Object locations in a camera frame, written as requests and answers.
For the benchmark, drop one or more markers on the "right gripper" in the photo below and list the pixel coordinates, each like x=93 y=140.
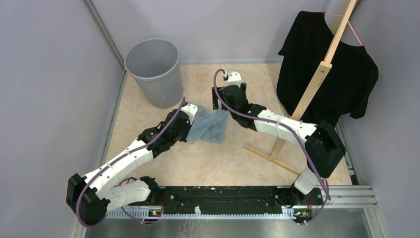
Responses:
x=215 y=102

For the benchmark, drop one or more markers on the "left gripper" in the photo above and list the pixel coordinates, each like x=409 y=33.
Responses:
x=183 y=138

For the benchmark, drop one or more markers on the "light blue plastic trash bag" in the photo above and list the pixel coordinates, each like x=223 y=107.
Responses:
x=208 y=126

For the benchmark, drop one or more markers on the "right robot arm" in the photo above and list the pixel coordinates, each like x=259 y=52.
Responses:
x=320 y=143

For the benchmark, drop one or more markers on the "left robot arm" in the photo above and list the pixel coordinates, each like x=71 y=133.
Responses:
x=94 y=194

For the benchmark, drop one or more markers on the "grey plastic trash bin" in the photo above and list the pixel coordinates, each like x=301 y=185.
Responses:
x=155 y=66

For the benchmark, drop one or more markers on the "wooden clothes stand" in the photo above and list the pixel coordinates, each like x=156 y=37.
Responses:
x=338 y=28

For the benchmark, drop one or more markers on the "black t-shirt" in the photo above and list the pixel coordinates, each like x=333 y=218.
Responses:
x=346 y=88

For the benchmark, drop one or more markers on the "pink clothes hanger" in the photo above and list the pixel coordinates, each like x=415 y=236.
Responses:
x=349 y=25

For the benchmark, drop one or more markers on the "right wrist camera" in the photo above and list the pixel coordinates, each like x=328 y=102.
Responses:
x=232 y=78

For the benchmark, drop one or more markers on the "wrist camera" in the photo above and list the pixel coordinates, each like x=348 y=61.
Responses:
x=232 y=78
x=190 y=109

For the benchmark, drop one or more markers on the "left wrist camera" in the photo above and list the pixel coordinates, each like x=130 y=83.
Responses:
x=190 y=109

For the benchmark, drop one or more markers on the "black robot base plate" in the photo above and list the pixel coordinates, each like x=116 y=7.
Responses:
x=230 y=200

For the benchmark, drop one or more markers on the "grey slotted cable duct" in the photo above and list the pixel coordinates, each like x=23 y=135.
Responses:
x=152 y=214

